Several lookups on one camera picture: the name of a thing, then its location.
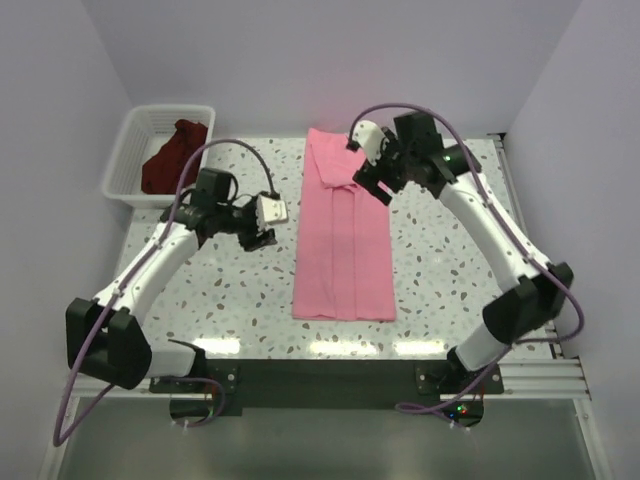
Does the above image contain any aluminium front rail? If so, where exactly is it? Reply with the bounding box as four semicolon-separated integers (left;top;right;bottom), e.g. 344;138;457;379
72;359;591;400

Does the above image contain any white plastic laundry basket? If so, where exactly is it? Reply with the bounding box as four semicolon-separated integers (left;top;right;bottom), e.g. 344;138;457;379
101;104;216;209

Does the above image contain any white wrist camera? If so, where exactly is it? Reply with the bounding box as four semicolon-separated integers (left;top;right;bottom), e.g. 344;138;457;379
256;194;289;230
347;120;387;165

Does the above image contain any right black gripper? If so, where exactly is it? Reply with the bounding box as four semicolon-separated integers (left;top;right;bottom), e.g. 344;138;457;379
352;127;415;206

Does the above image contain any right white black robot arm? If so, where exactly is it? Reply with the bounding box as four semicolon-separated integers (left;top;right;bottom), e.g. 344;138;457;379
347;111;574;393

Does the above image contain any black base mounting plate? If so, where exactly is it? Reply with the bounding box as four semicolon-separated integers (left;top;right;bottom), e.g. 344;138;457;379
149;359;505;424

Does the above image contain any pink t-shirt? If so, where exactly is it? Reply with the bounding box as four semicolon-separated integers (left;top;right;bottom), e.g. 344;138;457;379
292;129;397;322

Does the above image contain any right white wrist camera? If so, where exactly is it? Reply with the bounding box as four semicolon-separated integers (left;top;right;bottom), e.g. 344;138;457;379
347;120;387;165

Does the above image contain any aluminium rail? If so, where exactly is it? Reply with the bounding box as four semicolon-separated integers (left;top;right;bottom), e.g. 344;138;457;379
487;133;564;360
72;359;591;400

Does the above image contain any dark red t-shirt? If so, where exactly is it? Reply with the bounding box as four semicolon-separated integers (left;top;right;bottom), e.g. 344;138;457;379
141;119;208;195

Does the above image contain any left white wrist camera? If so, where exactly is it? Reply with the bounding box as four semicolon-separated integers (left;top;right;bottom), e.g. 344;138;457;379
256;194;289;230

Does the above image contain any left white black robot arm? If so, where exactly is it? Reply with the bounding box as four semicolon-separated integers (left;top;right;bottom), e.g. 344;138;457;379
65;168;288;392

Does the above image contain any aluminium right side rail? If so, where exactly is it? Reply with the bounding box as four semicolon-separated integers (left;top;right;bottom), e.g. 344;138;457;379
487;133;564;360

